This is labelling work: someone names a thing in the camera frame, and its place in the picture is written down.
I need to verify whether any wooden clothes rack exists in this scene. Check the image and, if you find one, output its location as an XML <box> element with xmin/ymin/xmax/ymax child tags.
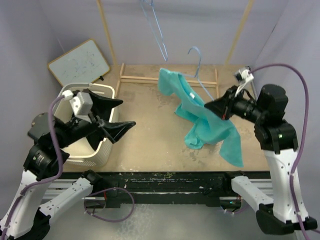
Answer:
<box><xmin>96</xmin><ymin>0</ymin><xmax>254</xmax><ymax>101</ymax></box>

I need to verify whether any cream laundry basket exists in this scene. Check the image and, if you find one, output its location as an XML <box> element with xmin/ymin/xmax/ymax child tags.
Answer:
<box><xmin>54</xmin><ymin>83</ymin><xmax>115</xmax><ymax>167</ymax></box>

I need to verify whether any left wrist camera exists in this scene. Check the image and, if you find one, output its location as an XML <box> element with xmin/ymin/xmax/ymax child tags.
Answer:
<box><xmin>62</xmin><ymin>90</ymin><xmax>93</xmax><ymax>118</ymax></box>

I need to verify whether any small whiteboard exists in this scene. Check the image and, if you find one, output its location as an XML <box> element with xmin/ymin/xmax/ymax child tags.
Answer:
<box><xmin>47</xmin><ymin>39</ymin><xmax>110</xmax><ymax>86</ymax></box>

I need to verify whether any blue wire hanger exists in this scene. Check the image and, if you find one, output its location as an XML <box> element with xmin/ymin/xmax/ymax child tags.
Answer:
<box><xmin>181</xmin><ymin>46</ymin><xmax>217</xmax><ymax>102</ymax></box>
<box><xmin>139</xmin><ymin>0</ymin><xmax>169</xmax><ymax>62</ymax></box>

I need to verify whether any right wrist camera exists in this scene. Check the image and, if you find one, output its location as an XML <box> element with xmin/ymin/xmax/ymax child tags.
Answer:
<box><xmin>234</xmin><ymin>66</ymin><xmax>254</xmax><ymax>97</ymax></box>

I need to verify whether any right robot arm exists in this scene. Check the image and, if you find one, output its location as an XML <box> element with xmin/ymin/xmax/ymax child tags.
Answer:
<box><xmin>204</xmin><ymin>84</ymin><xmax>318</xmax><ymax>235</ymax></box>

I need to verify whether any teal t shirt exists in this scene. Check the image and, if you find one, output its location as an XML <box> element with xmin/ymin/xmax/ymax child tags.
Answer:
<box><xmin>157</xmin><ymin>67</ymin><xmax>245</xmax><ymax>168</ymax></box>

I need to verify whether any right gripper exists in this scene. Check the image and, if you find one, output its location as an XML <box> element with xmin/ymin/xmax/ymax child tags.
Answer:
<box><xmin>205</xmin><ymin>84</ymin><xmax>266</xmax><ymax>124</ymax></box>

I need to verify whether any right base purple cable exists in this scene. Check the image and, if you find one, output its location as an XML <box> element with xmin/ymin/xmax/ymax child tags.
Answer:
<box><xmin>222</xmin><ymin>194</ymin><xmax>251</xmax><ymax>215</ymax></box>

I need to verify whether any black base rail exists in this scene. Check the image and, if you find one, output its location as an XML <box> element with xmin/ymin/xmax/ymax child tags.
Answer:
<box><xmin>52</xmin><ymin>170</ymin><xmax>273</xmax><ymax>208</ymax></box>

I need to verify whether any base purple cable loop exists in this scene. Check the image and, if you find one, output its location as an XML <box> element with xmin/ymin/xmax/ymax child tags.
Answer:
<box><xmin>83</xmin><ymin>186</ymin><xmax>137</xmax><ymax>223</ymax></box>

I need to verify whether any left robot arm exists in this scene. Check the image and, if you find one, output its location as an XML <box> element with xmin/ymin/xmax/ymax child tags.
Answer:
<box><xmin>0</xmin><ymin>89</ymin><xmax>135</xmax><ymax>240</ymax></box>

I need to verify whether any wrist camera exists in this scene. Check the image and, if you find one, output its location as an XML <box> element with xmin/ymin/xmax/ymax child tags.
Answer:
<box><xmin>234</xmin><ymin>66</ymin><xmax>254</xmax><ymax>97</ymax></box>
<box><xmin>62</xmin><ymin>90</ymin><xmax>93</xmax><ymax>118</ymax></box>

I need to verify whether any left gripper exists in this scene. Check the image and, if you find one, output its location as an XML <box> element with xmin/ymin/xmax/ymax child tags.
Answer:
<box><xmin>56</xmin><ymin>88</ymin><xmax>136</xmax><ymax>148</ymax></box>

